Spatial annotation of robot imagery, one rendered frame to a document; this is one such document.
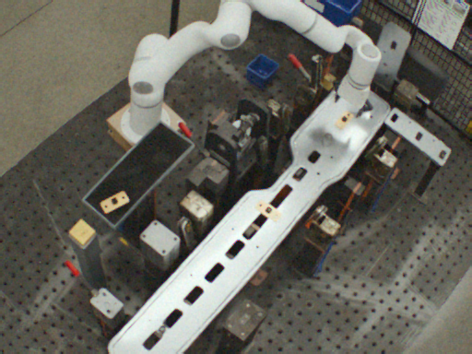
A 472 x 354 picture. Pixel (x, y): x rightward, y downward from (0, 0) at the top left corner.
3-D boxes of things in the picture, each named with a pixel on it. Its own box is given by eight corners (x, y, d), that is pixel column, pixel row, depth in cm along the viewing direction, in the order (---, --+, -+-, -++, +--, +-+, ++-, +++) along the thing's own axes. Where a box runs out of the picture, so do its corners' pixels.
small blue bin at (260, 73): (262, 92, 278) (265, 79, 270) (242, 79, 280) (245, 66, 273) (277, 77, 283) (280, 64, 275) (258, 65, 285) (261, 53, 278)
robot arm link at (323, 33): (297, 4, 205) (360, 50, 221) (295, 37, 197) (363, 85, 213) (315, -8, 199) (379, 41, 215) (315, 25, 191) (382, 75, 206)
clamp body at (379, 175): (367, 221, 253) (393, 175, 223) (343, 204, 256) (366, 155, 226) (378, 205, 257) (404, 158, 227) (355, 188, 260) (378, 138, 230)
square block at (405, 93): (388, 150, 270) (411, 100, 239) (373, 139, 272) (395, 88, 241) (396, 139, 274) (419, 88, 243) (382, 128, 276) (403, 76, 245)
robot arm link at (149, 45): (127, 106, 235) (129, 64, 215) (138, 66, 245) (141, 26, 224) (159, 111, 236) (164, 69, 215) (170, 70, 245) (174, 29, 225)
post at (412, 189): (425, 206, 259) (448, 169, 234) (405, 190, 261) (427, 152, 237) (430, 194, 262) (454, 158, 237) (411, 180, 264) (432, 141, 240)
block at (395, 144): (379, 194, 259) (399, 157, 235) (357, 179, 262) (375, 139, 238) (390, 179, 263) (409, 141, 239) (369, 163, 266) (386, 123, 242)
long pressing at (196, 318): (158, 392, 182) (158, 391, 181) (100, 348, 188) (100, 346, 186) (394, 108, 245) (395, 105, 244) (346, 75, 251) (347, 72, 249)
